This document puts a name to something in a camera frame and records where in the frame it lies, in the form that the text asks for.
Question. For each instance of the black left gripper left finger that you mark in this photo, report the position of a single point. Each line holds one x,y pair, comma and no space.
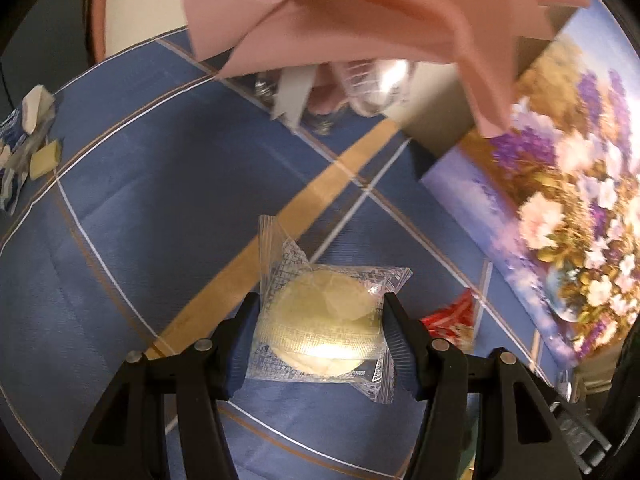
124,436

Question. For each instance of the small beige eraser block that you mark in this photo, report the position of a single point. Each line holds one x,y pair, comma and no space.
45,160

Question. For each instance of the blue plaid tablecloth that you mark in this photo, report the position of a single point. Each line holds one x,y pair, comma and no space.
154,209

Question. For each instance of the crumpled blue white wrapper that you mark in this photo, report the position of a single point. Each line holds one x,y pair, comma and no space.
22,133

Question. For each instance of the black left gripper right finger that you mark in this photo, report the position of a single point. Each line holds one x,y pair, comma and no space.
517,436

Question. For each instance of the flower painting canvas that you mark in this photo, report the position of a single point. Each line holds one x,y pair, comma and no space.
554,200

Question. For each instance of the round white bun clear packet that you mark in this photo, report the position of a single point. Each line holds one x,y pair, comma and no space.
320,323

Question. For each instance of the pink flower bouquet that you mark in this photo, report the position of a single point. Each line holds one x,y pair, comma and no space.
477,36

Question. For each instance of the dark cabinet doors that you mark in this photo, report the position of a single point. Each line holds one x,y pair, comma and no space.
48,47

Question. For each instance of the red cartoon snack packet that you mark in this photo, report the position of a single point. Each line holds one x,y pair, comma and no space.
455,323

